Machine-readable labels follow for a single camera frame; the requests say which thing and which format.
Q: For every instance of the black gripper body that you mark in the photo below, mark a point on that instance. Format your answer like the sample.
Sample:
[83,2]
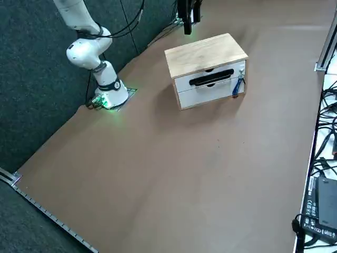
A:
[189,4]

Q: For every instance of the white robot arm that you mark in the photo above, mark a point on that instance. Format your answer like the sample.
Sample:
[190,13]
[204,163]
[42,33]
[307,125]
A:
[84,52]

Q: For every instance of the small silver hook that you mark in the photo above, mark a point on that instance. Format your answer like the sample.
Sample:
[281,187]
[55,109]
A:
[241,71]

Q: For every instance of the wooden drawer box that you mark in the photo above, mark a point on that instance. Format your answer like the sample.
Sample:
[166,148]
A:
[200,52]

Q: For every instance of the white drawer front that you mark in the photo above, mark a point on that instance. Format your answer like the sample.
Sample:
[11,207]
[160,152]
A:
[181,84]
[200,98]

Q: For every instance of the aluminium profile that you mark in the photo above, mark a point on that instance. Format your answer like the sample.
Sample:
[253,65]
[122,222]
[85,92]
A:
[323,56]

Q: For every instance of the red connector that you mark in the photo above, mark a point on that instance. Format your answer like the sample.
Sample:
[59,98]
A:
[335,153]

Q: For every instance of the black labelled power adapter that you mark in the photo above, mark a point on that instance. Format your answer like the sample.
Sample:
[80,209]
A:
[326,200]

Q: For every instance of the aluminium table edge rail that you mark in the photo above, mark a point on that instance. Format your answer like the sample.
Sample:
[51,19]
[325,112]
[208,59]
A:
[16,177]

